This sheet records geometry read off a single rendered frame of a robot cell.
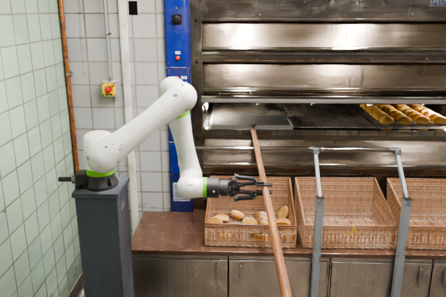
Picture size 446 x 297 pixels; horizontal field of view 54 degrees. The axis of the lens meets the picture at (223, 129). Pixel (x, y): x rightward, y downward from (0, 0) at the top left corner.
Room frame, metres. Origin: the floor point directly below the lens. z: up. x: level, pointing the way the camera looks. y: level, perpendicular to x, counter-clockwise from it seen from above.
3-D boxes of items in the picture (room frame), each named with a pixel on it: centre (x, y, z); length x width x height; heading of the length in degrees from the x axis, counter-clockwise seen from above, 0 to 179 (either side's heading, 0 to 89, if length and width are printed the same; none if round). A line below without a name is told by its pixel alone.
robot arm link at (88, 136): (1.82, 0.54, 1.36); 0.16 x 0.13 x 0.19; 21
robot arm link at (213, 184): (1.86, 0.04, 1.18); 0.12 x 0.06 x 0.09; 179
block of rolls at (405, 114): (3.25, -1.36, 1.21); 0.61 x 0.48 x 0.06; 178
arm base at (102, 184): (1.84, 0.60, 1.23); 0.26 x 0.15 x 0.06; 89
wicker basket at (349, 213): (2.56, -0.76, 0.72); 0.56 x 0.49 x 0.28; 89
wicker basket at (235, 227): (2.58, -0.17, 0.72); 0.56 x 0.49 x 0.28; 87
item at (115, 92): (2.83, 0.74, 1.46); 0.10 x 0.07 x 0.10; 88
